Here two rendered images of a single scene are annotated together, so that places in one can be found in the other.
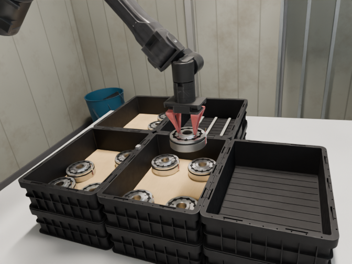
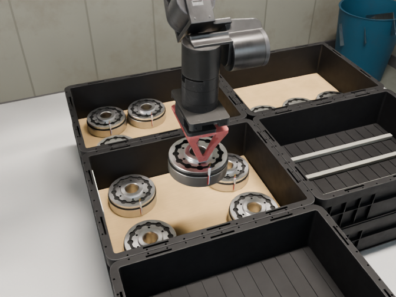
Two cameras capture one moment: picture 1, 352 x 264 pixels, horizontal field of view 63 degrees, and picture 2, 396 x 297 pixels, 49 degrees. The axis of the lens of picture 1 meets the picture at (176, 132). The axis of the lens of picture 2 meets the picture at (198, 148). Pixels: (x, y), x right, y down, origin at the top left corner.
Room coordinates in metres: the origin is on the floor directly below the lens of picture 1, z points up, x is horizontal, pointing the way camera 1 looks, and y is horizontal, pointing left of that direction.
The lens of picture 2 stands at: (0.33, -0.45, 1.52)
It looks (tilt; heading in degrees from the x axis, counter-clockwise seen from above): 39 degrees down; 46
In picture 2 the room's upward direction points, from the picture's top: straight up
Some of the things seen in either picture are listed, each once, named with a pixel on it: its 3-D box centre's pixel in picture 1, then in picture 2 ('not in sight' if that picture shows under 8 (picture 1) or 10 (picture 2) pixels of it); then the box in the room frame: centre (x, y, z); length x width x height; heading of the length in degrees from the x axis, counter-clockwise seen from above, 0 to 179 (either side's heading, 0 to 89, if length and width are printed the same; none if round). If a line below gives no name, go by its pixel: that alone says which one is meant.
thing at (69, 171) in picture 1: (80, 167); (146, 109); (0.93, 0.37, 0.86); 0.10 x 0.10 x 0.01
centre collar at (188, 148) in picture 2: (187, 133); (198, 152); (0.73, -0.03, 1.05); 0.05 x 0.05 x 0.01
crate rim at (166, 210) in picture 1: (171, 166); (191, 180); (0.77, 0.03, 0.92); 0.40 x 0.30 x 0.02; 156
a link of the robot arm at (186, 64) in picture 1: (183, 69); (204, 56); (0.74, -0.04, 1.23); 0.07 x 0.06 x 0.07; 157
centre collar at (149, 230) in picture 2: (181, 206); (150, 238); (0.64, 0.01, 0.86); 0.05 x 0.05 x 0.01
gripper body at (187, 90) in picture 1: (184, 93); (200, 92); (0.73, -0.03, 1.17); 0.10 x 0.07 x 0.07; 65
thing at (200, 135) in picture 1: (187, 134); (198, 154); (0.73, -0.03, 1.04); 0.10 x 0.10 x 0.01
